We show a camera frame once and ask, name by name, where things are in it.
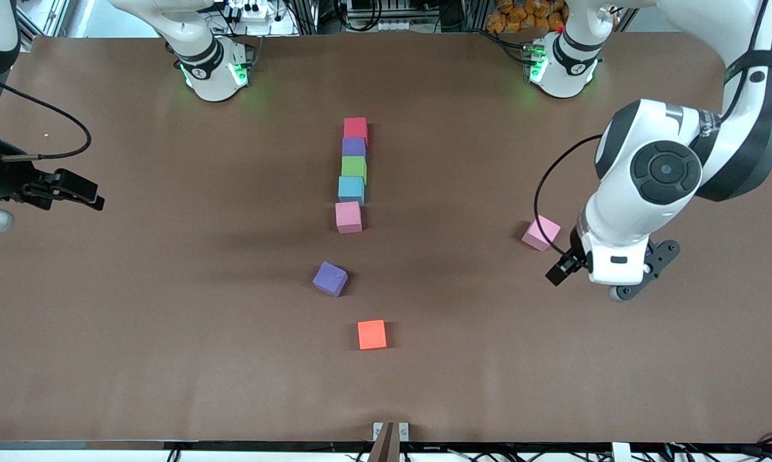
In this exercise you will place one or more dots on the white power strip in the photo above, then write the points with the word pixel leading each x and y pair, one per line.
pixel 392 26
pixel 267 18

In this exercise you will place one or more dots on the orange snack bag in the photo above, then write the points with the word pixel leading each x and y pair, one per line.
pixel 520 16

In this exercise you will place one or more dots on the green foam cube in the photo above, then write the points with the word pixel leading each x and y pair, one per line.
pixel 353 167

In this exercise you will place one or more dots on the aluminium frame profile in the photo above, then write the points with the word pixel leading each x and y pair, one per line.
pixel 42 19

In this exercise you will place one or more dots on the metal table bracket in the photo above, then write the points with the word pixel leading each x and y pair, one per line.
pixel 377 431

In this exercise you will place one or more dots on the small white box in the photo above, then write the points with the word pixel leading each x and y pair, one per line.
pixel 621 452

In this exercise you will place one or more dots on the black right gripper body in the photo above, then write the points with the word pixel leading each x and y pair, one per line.
pixel 4 178

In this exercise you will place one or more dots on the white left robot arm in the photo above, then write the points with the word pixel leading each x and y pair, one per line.
pixel 623 212

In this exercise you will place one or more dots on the blue foam cube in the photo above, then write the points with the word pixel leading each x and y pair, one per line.
pixel 351 190

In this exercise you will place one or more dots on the purple foam cube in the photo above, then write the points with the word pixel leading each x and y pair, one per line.
pixel 353 147
pixel 330 278

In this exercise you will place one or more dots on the brown table cover sheet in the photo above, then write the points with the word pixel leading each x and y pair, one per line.
pixel 552 359

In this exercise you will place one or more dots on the red foam cube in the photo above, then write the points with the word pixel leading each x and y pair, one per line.
pixel 355 128

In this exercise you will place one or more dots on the brown wooden strip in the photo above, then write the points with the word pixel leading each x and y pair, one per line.
pixel 386 449

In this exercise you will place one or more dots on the orange foam cube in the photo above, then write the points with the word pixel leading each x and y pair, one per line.
pixel 371 335

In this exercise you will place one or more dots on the pink foam cube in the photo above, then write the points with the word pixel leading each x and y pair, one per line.
pixel 540 233
pixel 348 217

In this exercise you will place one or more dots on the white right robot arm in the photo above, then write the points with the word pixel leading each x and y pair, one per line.
pixel 209 70

